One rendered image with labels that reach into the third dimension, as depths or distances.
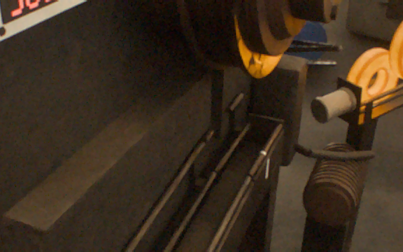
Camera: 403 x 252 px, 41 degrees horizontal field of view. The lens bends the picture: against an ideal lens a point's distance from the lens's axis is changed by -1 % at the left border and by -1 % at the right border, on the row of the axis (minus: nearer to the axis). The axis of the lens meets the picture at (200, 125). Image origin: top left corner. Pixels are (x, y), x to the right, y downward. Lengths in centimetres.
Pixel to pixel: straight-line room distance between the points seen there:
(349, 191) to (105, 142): 71
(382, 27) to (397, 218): 185
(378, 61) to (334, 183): 30
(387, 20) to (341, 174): 247
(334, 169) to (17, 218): 86
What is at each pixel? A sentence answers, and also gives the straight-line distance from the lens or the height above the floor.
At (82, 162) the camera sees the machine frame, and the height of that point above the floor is 87.
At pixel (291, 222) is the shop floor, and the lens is 197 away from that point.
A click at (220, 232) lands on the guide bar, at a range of 82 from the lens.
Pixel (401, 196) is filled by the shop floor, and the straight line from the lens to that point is 222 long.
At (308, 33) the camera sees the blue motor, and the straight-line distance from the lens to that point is 301.
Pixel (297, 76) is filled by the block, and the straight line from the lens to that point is 112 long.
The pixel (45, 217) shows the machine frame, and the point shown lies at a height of 87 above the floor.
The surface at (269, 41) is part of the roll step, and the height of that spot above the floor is 97.
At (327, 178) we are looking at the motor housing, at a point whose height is 53.
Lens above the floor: 123
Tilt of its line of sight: 29 degrees down
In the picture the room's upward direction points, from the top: 2 degrees clockwise
